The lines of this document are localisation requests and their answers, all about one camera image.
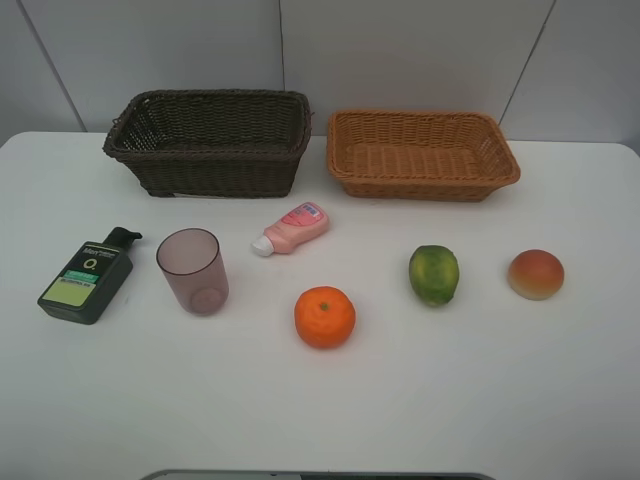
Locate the green mango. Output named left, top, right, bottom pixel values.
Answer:
left=409, top=245, right=460, bottom=307

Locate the translucent pink plastic cup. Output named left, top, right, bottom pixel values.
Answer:
left=156, top=228, right=229, bottom=316

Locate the orange wicker basket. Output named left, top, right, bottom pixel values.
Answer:
left=327, top=110, right=521, bottom=202

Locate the red yellow peach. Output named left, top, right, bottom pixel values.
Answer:
left=507, top=249, right=565, bottom=301

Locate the dark brown wicker basket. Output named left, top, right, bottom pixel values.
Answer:
left=103, top=89, right=312, bottom=198

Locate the dark green pump bottle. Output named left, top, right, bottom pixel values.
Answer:
left=37, top=227, right=143, bottom=325

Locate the pink lotion bottle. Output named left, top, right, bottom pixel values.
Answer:
left=251, top=202, right=329, bottom=257

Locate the orange tangerine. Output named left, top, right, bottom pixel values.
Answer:
left=294, top=286, right=356, bottom=349

